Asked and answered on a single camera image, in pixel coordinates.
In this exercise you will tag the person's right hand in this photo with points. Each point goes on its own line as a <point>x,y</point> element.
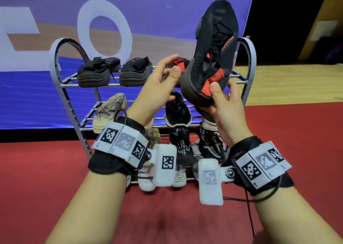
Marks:
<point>230,115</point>

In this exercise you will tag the pastel iridescent sneaker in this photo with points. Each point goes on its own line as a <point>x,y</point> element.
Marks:
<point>110,109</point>

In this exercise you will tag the grey striped sneaker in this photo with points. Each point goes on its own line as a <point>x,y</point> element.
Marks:
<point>146,182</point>

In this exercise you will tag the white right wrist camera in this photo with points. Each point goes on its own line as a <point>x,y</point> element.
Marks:
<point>210,182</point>

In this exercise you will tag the black marker right wristband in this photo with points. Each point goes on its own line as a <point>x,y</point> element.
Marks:
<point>257,166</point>

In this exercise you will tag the person's left hand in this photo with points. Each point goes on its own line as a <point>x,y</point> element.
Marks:
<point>155,91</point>

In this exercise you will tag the blue printed banner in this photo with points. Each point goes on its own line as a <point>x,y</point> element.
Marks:
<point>160,10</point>

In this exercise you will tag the black green-striped sneaker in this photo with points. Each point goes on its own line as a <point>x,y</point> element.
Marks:
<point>177,112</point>
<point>209,123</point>

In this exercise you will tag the grey metal shoe rack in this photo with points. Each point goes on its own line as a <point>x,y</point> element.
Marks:
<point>57,77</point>

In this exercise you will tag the white knit sneaker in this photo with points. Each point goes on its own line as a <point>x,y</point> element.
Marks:
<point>195,147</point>
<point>179,178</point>

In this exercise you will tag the black grey mesh sneaker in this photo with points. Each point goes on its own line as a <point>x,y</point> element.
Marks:
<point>211,144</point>
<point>182,144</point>

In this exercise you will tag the person's right forearm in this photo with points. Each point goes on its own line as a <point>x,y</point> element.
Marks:
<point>289,217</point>

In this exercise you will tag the person's left forearm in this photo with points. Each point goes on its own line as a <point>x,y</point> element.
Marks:
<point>91,211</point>

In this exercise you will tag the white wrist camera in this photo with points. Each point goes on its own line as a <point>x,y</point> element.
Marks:
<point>210,182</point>
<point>164,166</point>

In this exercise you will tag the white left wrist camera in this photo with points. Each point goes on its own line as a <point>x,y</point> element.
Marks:
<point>164,166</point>

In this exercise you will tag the black lug-sole sneaker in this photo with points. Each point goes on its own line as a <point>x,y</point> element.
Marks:
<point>134,75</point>

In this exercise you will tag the black ribbed-sole sneaker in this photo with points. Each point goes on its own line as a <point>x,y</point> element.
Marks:
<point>217,37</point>
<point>183,64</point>

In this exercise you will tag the cream-soled sneaker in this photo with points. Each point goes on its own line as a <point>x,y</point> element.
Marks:
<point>153,134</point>

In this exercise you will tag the black orange-marked sneaker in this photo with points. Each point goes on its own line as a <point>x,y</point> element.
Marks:
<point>93,75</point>

